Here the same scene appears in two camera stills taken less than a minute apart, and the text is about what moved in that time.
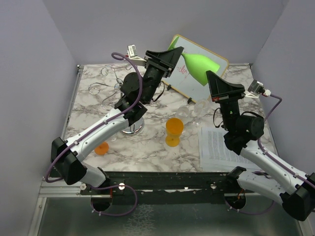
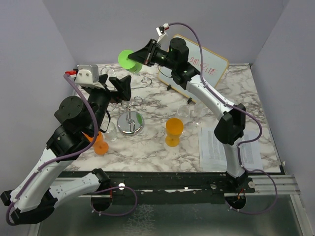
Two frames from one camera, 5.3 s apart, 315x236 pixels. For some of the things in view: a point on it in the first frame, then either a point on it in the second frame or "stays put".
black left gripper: (169, 58) to (123, 86)
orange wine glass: (103, 149) stays put
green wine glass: (198, 65) to (128, 64)
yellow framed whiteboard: (183, 79) stays put
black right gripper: (222, 91) to (143, 55)
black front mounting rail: (169, 188) stays put
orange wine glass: (174, 127) stays put
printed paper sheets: (215, 155) stays put
